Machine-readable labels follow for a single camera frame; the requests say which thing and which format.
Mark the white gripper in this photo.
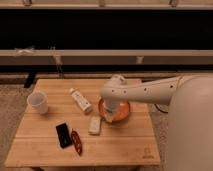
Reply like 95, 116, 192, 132
104, 100, 120, 123

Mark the orange ceramic bowl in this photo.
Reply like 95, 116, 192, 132
98, 99, 131, 123

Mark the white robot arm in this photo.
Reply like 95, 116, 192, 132
100, 74, 213, 171

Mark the white rectangular bar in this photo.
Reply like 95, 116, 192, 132
89, 116, 101, 135

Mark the dark red oval object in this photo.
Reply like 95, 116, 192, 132
71, 130, 82, 155

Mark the black smartphone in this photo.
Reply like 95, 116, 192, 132
56, 123, 72, 148

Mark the white plastic cup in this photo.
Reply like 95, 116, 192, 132
27, 91, 48, 114

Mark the black table leg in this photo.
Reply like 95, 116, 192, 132
24, 72, 37, 88

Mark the grey metal rail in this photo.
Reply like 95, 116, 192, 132
0, 49, 213, 66

